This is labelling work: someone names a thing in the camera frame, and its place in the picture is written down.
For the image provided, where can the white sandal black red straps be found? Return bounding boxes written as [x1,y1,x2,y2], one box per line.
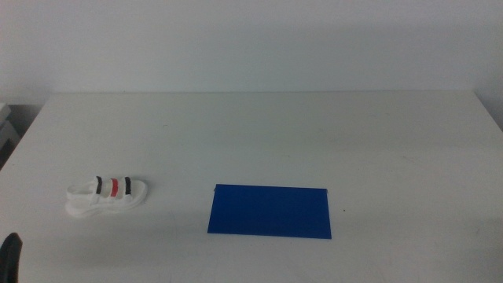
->
[64,175,149,219]

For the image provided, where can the blue rectangular mat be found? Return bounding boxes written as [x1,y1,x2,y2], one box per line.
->
[207,183,332,240]

